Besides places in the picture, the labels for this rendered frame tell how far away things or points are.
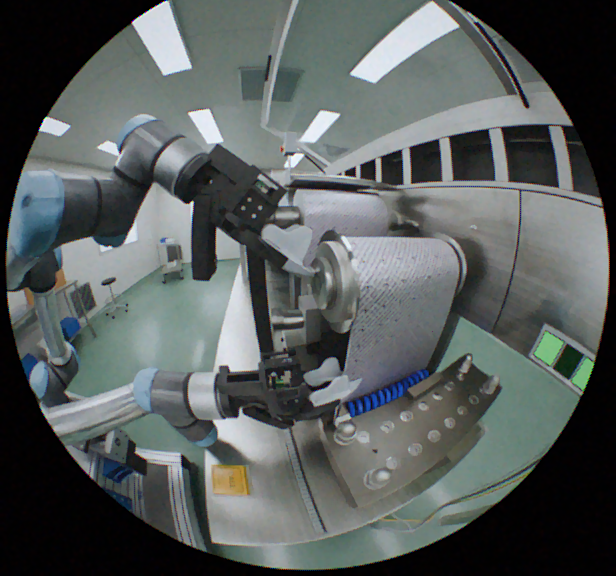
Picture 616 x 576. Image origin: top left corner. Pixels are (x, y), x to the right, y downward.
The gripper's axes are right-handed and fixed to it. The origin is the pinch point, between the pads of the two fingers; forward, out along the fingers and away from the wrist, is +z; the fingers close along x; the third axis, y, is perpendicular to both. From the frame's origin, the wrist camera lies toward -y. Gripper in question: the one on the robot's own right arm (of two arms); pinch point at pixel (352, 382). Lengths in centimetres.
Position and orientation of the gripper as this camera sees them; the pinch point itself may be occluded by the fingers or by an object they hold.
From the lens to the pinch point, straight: 32.8
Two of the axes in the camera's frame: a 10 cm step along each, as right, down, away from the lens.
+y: 0.0, -9.6, -2.9
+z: 9.6, -0.8, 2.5
